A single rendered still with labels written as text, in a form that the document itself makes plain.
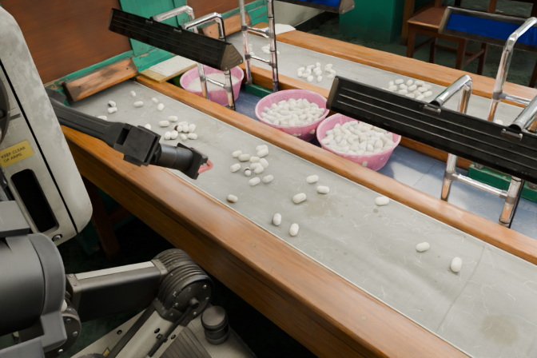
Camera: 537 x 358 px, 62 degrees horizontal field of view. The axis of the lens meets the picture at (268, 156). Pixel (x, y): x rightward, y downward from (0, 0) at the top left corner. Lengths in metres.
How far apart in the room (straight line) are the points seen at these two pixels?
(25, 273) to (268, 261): 0.74
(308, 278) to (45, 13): 1.33
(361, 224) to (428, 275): 0.21
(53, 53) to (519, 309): 1.67
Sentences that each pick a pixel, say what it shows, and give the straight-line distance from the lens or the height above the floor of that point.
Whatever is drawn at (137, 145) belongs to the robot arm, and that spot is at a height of 1.04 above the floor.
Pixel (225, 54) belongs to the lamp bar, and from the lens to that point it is 1.27.
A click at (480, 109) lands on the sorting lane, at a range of 1.73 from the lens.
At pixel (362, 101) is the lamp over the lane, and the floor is 1.08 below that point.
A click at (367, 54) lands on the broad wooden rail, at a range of 2.03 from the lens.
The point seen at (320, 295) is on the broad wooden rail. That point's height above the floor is 0.76.
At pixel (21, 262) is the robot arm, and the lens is 0.40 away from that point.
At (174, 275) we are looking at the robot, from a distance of 1.05.
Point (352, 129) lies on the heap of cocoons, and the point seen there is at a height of 0.74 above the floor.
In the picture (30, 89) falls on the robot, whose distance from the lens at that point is 0.58.
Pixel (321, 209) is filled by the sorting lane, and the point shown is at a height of 0.74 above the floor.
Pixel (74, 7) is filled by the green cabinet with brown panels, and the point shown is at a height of 1.10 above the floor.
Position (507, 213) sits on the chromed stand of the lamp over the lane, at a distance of 1.21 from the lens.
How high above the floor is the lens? 1.57
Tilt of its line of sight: 36 degrees down
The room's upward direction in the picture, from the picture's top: 5 degrees counter-clockwise
